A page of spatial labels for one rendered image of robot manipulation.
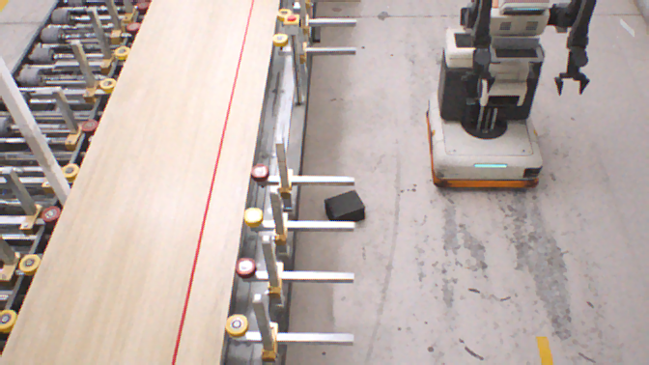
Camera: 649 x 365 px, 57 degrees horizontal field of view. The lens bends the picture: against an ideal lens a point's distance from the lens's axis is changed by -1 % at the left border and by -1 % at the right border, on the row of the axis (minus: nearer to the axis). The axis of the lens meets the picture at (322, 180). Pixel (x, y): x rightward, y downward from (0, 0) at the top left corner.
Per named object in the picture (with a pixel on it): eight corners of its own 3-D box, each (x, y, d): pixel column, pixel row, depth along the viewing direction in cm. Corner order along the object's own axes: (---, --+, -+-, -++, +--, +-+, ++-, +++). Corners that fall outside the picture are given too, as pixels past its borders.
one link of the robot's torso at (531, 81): (477, 92, 350) (484, 57, 332) (527, 92, 348) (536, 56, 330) (484, 123, 332) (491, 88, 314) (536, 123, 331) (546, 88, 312)
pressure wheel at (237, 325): (235, 351, 222) (230, 337, 213) (226, 334, 226) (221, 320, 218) (255, 342, 224) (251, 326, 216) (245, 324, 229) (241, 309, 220)
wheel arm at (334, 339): (352, 338, 225) (352, 333, 222) (352, 347, 223) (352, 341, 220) (237, 336, 228) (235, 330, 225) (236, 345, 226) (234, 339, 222)
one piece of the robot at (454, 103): (434, 108, 399) (447, -5, 338) (518, 108, 396) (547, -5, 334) (437, 144, 377) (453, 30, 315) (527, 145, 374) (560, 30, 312)
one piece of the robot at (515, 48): (479, 65, 314) (486, 29, 298) (533, 64, 312) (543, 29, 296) (484, 84, 304) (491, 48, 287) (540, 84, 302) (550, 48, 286)
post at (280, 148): (293, 210, 283) (283, 135, 248) (292, 215, 281) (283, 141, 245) (285, 210, 284) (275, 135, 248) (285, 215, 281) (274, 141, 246)
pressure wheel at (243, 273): (241, 292, 239) (237, 275, 230) (237, 276, 244) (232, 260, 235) (261, 286, 240) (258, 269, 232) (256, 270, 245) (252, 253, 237)
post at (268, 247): (284, 304, 250) (271, 234, 214) (283, 312, 248) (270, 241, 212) (275, 304, 250) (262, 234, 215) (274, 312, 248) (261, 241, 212)
